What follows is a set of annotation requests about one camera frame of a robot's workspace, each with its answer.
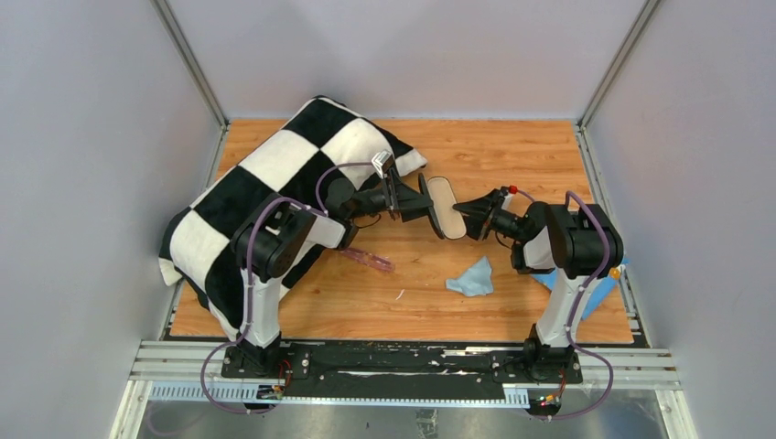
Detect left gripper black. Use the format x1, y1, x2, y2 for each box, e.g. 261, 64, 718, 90
346, 169, 434, 223

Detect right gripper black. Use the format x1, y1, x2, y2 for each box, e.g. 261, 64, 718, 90
449, 188, 529, 242

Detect black glasses case beige lining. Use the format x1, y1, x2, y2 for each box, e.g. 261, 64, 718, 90
418, 174, 467, 241

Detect light blue cleaning cloth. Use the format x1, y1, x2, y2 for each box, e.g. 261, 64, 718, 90
445, 256, 494, 297

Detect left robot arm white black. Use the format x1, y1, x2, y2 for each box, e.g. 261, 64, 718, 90
231, 170, 439, 378

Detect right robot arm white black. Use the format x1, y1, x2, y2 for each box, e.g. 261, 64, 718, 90
453, 187, 624, 382

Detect pink transparent sunglasses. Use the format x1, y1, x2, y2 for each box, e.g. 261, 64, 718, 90
341, 248, 395, 273

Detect black white checkered pillow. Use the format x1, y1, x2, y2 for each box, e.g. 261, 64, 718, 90
158, 96, 427, 340

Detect blue patterned cloth bag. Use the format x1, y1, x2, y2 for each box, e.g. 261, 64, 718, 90
531, 258, 629, 320

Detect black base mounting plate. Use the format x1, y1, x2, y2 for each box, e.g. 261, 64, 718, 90
219, 340, 583, 402

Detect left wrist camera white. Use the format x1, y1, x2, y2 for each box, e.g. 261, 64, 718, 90
371, 149, 394, 179

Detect aluminium frame rail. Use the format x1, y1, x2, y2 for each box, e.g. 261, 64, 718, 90
111, 340, 696, 438

